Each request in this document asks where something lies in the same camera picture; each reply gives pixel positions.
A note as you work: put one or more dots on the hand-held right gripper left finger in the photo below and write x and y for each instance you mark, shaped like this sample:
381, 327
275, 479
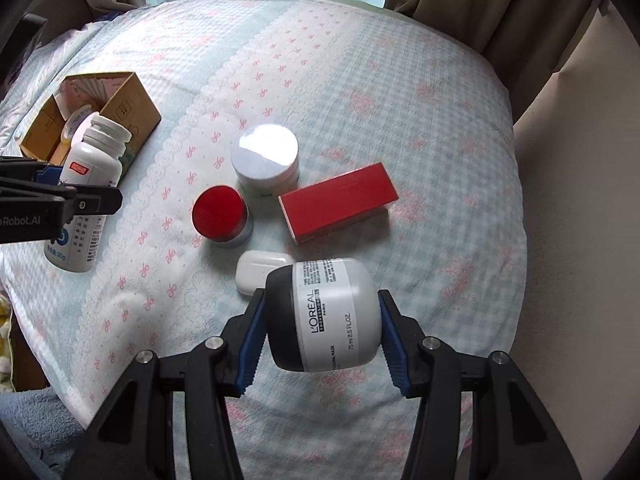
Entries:
251, 347

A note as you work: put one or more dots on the brown cardboard box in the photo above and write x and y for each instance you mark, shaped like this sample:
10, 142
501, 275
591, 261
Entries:
134, 105

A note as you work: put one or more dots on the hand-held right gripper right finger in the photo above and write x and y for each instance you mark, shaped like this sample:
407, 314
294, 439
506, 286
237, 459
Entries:
393, 347

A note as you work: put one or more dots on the pink white paper packets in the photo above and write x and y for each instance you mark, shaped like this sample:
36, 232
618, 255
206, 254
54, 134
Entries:
90, 91

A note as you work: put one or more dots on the white jar with silver lid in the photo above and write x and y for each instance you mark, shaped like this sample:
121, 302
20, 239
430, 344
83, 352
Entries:
265, 152

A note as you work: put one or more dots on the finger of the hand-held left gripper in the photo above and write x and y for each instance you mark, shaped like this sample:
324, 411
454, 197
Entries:
95, 201
47, 175

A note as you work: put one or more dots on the red rectangular box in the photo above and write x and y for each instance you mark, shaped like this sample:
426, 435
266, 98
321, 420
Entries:
340, 195

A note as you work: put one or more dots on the grey jar with black lid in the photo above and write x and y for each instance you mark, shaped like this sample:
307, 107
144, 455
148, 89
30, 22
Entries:
340, 310

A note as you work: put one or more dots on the jar with red lid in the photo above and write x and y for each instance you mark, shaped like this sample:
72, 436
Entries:
219, 209

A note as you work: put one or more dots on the white pill bottle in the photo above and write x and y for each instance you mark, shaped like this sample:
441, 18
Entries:
97, 155

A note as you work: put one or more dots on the white earbud case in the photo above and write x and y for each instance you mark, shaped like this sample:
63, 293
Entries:
252, 270

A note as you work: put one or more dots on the grey fluffy cloth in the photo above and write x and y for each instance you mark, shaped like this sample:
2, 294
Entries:
35, 430

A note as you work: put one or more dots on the yellow patterned cloth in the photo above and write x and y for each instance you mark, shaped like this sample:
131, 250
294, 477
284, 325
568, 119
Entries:
5, 345

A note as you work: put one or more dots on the bow-printed light blue blanket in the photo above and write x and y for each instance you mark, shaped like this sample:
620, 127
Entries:
350, 85

